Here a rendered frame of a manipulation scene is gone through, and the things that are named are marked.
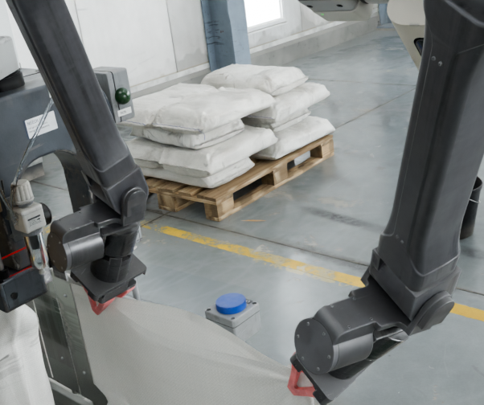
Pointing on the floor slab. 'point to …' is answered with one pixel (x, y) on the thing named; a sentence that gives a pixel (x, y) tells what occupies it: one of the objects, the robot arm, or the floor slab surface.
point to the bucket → (471, 210)
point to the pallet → (173, 199)
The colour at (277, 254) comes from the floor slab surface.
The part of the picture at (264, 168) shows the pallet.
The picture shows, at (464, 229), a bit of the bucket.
